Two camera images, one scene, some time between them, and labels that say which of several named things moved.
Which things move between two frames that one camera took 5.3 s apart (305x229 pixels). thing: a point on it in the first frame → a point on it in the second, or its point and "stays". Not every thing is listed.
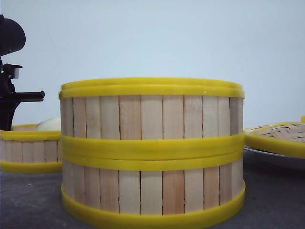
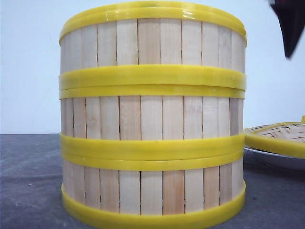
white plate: [254, 159] stays
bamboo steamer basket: [152, 115] stays
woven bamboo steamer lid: [286, 138] stays
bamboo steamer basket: [25, 150] → [153, 50]
